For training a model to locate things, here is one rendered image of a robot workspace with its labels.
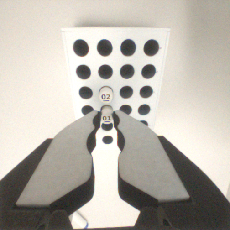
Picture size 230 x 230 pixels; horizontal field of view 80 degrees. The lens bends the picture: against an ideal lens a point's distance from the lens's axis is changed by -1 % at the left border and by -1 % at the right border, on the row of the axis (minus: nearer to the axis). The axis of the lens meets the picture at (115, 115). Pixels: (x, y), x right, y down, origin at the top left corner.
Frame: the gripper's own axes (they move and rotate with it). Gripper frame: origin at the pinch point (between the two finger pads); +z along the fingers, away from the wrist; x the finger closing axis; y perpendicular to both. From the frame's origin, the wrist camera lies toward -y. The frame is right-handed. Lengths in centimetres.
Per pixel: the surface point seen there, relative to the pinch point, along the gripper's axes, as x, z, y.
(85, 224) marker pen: -5.7, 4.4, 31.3
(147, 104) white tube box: 4.4, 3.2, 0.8
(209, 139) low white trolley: 15.7, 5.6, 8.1
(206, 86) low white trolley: 12.3, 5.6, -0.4
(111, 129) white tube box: 0.4, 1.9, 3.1
